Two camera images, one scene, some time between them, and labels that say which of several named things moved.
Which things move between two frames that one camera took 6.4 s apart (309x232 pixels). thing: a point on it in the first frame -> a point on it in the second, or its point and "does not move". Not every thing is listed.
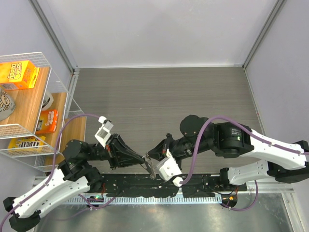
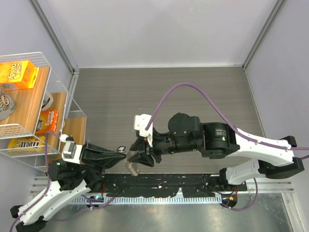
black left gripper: (120, 153) -> (98, 158)
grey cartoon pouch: (7, 106) does not move
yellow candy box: (26, 144) does not move
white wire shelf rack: (38, 116) does not move
